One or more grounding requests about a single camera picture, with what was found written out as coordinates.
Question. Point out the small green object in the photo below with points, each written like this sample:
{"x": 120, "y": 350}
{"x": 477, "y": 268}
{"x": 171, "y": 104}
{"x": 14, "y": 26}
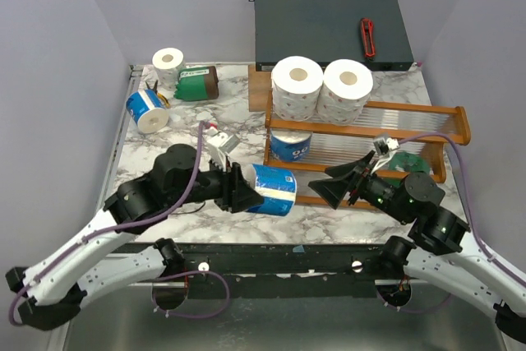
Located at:
{"x": 197, "y": 84}

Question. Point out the plain white paper roll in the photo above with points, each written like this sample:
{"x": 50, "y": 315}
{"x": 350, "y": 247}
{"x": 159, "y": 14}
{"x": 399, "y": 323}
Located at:
{"x": 168, "y": 64}

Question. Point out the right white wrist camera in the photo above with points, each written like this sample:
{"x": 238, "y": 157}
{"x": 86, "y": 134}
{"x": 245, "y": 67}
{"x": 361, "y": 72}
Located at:
{"x": 385, "y": 147}

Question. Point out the orange wooden shelf rack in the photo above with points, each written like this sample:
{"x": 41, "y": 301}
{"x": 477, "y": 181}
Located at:
{"x": 333, "y": 145}

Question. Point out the white red-dotted paper roll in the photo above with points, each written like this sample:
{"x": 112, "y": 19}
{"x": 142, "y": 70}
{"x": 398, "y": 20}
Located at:
{"x": 296, "y": 84}

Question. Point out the blue object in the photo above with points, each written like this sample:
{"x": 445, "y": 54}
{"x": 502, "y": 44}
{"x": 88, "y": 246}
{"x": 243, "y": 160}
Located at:
{"x": 289, "y": 145}

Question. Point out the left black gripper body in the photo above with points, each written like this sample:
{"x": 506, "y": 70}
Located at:
{"x": 213, "y": 184}

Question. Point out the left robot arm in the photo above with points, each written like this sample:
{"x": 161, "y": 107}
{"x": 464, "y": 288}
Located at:
{"x": 52, "y": 292}

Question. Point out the brown wooden board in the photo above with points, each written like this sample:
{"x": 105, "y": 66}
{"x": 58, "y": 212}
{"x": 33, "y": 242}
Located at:
{"x": 259, "y": 86}

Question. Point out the black yellow pliers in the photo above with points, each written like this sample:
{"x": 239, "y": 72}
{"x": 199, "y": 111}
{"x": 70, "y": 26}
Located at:
{"x": 161, "y": 97}

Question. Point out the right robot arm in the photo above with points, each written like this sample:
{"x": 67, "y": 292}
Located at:
{"x": 440, "y": 247}

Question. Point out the red black utility knife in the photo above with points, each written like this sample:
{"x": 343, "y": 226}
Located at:
{"x": 367, "y": 33}

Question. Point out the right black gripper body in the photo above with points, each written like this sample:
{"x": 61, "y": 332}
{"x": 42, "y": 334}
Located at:
{"x": 357, "y": 181}

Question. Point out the dark grey rack-mount device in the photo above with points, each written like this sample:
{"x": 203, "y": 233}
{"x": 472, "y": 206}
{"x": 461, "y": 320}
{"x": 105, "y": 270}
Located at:
{"x": 328, "y": 30}

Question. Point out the green paper roll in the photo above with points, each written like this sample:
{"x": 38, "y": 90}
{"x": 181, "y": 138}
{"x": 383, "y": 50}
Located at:
{"x": 409, "y": 163}

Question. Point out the blue wrapped paper roll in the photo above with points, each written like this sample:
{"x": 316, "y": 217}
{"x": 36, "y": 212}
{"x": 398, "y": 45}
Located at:
{"x": 147, "y": 111}

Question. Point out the aluminium frame rail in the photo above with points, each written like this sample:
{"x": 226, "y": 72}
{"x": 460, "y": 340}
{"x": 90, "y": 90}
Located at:
{"x": 58, "y": 337}

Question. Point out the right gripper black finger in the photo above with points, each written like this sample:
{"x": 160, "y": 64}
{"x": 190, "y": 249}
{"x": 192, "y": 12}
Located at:
{"x": 334, "y": 190}
{"x": 358, "y": 167}

